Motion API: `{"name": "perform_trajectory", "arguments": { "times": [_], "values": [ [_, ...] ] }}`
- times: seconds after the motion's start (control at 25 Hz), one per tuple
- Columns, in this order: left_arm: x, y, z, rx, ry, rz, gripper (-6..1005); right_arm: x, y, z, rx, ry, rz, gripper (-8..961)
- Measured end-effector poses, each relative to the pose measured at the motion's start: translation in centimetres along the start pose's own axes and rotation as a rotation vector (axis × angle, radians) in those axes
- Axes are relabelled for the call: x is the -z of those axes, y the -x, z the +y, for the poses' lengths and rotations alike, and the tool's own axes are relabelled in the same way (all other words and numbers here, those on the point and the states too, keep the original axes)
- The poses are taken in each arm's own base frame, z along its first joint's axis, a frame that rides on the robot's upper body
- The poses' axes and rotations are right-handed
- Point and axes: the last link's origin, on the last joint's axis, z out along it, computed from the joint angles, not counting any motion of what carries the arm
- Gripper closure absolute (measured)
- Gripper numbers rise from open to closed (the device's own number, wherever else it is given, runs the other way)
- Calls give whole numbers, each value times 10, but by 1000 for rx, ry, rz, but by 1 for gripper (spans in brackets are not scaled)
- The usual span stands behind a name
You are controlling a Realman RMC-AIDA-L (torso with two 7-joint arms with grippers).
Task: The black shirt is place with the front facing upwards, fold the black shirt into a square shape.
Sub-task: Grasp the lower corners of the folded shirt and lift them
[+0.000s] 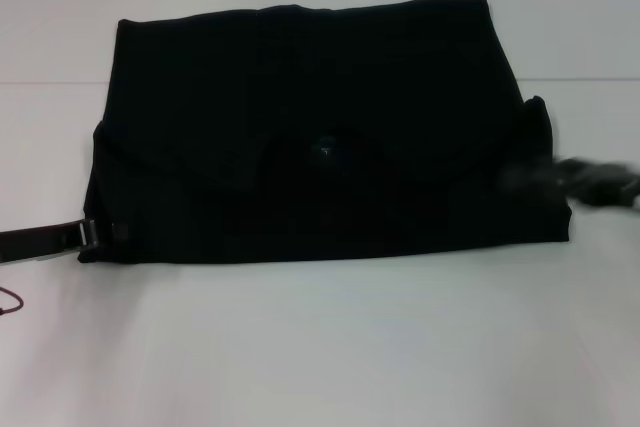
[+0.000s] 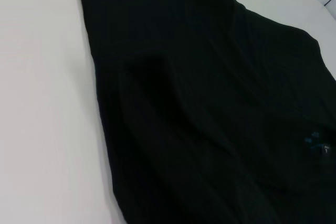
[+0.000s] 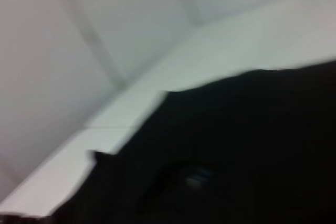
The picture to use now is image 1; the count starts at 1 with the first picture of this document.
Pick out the black shirt with FREE print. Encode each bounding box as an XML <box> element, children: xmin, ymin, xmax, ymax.
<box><xmin>77</xmin><ymin>0</ymin><xmax>575</xmax><ymax>266</ymax></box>

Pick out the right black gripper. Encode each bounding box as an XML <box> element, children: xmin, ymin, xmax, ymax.
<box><xmin>500</xmin><ymin>156</ymin><xmax>640</xmax><ymax>212</ymax></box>

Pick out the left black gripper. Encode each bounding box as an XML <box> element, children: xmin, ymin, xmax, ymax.
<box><xmin>0</xmin><ymin>219</ymin><xmax>132</xmax><ymax>267</ymax></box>

